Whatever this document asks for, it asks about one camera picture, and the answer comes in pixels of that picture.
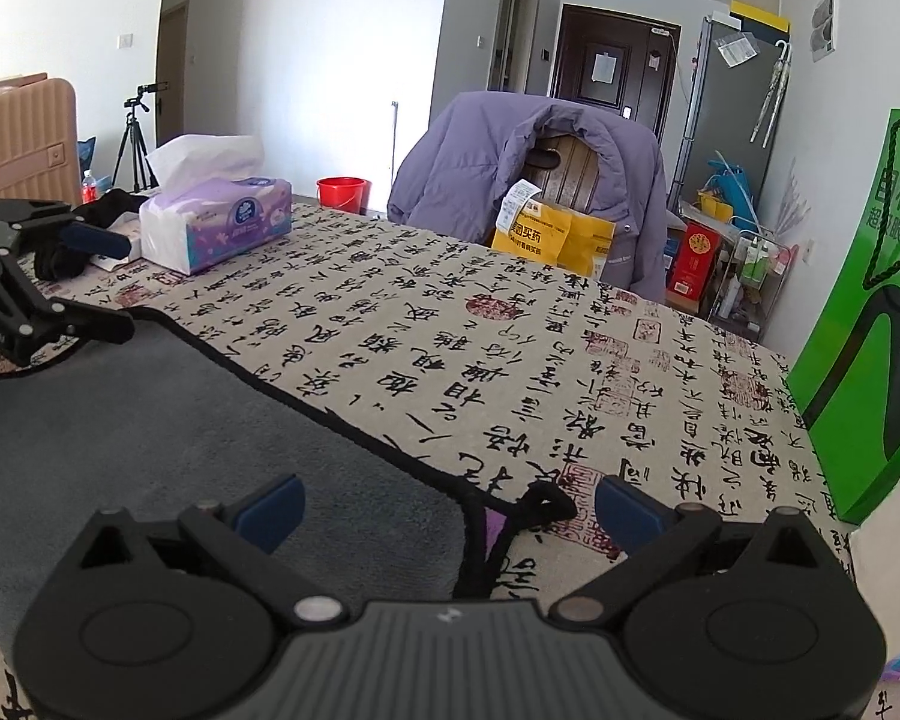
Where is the yellow box atop fridge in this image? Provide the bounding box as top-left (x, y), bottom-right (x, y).
top-left (730, 0), bottom-right (790, 32)

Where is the wooden chair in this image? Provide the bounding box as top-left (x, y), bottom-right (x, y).
top-left (520, 135), bottom-right (600, 213)

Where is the yellow cardboard box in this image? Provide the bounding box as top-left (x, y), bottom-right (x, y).
top-left (491, 179), bottom-right (616, 278)

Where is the purple and grey towel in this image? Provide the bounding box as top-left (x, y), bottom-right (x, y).
top-left (0, 320), bottom-right (577, 645)

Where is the green shopping bag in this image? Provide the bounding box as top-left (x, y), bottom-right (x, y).
top-left (787, 109), bottom-right (900, 525)

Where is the black camera tripod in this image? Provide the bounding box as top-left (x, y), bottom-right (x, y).
top-left (112, 82), bottom-right (169, 193)

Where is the pink ribbed suitcase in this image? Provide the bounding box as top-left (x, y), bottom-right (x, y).
top-left (0, 73), bottom-right (82, 206)

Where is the grey refrigerator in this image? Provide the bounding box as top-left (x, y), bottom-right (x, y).
top-left (668, 11), bottom-right (788, 210)

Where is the red gift box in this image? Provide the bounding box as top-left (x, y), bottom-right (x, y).
top-left (668, 221), bottom-right (724, 302)

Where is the wire storage rack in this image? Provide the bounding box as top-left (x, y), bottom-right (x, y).
top-left (707, 231), bottom-right (798, 343)

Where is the white umbrella on fridge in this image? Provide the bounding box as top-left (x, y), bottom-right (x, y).
top-left (749, 41), bottom-right (792, 149)

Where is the red bucket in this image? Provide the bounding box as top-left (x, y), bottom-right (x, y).
top-left (317, 176), bottom-right (370, 215)

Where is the white purple tissue pack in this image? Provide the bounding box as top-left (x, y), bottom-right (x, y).
top-left (139, 133), bottom-right (292, 275)

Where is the black crumpled cloth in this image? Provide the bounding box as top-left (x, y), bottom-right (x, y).
top-left (34, 188), bottom-right (146, 283)

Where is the dark entrance door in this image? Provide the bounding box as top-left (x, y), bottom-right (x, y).
top-left (549, 5), bottom-right (681, 140)

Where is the small white medicine box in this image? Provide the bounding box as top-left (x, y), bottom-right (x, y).
top-left (91, 213), bottom-right (142, 271)

